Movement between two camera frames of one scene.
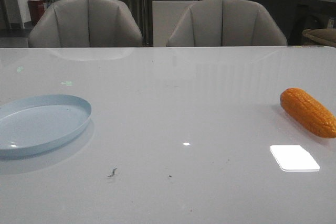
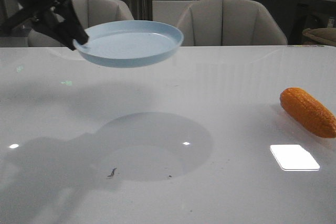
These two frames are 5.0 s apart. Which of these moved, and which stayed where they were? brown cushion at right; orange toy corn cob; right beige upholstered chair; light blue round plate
Moved: light blue round plate
Stayed: brown cushion at right; right beige upholstered chair; orange toy corn cob
